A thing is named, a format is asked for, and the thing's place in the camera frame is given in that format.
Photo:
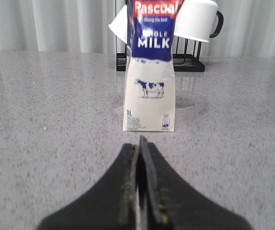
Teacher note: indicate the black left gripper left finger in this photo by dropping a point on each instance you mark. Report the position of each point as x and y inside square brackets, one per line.
[108, 205]

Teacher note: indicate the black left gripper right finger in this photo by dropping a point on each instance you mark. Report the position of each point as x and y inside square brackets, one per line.
[174, 204]

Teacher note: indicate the blue white milk carton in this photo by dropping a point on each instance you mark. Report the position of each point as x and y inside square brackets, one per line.
[149, 102]

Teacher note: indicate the black wire mug rack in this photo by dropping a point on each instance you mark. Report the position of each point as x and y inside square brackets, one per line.
[183, 61]

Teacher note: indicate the white mug black handle left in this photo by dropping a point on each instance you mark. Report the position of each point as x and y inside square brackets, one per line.
[119, 25]

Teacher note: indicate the white mug black handle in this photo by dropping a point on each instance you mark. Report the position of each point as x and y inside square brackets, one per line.
[119, 25]
[198, 20]

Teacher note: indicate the white mug black handle right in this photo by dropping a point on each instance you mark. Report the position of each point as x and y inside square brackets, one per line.
[198, 20]

